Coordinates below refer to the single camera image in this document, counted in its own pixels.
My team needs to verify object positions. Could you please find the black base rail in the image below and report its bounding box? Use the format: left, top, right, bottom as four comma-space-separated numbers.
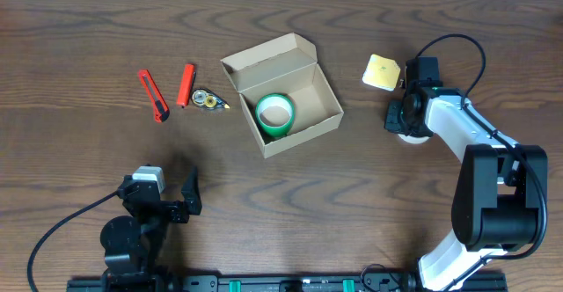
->
66, 274, 509, 292

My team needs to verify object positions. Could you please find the white tape roll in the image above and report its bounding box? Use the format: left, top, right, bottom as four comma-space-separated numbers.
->
398, 134, 428, 144

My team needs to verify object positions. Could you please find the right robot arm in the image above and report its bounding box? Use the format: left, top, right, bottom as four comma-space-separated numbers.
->
384, 56, 547, 291

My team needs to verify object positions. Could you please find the green tape roll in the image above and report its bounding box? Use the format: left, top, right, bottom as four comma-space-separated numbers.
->
255, 93, 296, 138

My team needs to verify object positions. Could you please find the correction tape dispenser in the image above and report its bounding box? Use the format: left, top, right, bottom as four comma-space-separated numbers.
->
191, 88, 230, 110

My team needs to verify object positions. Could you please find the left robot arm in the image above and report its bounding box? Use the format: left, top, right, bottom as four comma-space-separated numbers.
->
100, 165, 202, 292

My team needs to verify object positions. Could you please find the cardboard box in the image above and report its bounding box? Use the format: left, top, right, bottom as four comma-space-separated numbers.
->
221, 33, 344, 158

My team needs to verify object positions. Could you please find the yellow sticky note pad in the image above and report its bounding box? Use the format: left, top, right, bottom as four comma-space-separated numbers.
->
362, 54, 400, 91

